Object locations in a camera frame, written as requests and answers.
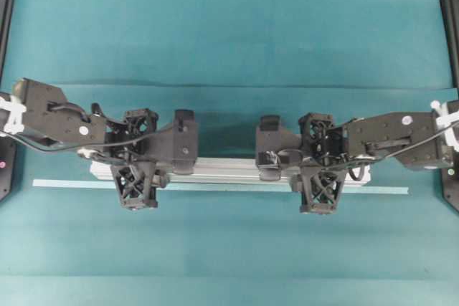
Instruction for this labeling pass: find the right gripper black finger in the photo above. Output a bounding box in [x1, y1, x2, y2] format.
[260, 115, 280, 130]
[257, 163, 281, 181]

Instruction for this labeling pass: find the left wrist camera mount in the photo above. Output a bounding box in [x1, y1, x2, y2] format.
[110, 162, 170, 211]

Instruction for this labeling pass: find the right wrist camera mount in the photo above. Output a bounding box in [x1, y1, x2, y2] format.
[289, 166, 347, 215]

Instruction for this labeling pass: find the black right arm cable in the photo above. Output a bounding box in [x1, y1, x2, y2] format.
[265, 110, 459, 181]

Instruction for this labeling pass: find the thin light metal strip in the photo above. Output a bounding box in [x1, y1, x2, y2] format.
[32, 179, 409, 195]

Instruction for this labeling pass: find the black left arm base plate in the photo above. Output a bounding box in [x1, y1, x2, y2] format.
[0, 0, 18, 204]

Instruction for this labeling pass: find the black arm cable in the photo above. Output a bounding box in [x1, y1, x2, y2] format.
[0, 103, 184, 155]
[265, 110, 459, 181]

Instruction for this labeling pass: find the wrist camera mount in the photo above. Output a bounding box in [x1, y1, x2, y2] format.
[289, 166, 347, 215]
[110, 162, 170, 211]

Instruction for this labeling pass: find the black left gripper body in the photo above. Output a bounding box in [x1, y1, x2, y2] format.
[103, 110, 199, 166]

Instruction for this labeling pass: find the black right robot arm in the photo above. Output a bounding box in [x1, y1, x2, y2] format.
[255, 100, 458, 181]

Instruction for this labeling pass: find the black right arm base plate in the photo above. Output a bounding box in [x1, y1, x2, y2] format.
[437, 0, 459, 214]

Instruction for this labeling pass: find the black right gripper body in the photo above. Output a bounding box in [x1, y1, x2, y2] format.
[255, 114, 350, 168]

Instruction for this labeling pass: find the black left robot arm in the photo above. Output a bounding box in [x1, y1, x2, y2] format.
[1, 78, 199, 175]

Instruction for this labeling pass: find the silver aluminium extrusion rail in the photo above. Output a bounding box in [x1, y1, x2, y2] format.
[90, 158, 371, 186]

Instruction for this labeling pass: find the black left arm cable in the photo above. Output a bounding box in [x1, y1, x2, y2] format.
[0, 103, 184, 155]

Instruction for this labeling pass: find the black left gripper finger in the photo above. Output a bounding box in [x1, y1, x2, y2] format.
[174, 109, 194, 124]
[171, 161, 195, 174]

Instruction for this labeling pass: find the teal table cloth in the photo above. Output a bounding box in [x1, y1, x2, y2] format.
[1, 0, 458, 305]

